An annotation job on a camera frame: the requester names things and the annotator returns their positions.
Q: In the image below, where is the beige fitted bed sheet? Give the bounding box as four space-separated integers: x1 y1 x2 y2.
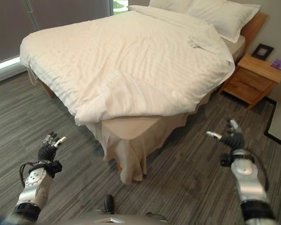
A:
28 35 246 186

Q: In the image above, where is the black picture frame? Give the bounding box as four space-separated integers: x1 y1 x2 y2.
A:
251 43 274 61

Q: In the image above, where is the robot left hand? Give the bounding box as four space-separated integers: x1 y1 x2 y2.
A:
37 131 67 163

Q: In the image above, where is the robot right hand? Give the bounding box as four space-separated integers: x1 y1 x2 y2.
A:
206 119 246 150

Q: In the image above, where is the wooden bed frame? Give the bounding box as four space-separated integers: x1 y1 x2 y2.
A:
37 12 268 99

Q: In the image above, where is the white pillow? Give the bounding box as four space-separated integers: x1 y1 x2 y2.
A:
148 0 197 13
186 0 261 44

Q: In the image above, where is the grey roller blind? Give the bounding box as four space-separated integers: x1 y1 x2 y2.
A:
0 0 111 66

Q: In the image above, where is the wooden nightstand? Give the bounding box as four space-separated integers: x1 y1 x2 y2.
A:
219 53 281 110

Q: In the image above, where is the white duvet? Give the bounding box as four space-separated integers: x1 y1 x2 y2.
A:
19 5 236 125

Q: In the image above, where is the robot silver torso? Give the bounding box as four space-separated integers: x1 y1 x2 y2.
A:
58 194 171 225

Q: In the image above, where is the white furniture with black edge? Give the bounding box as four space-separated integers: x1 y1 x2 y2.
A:
264 96 281 150

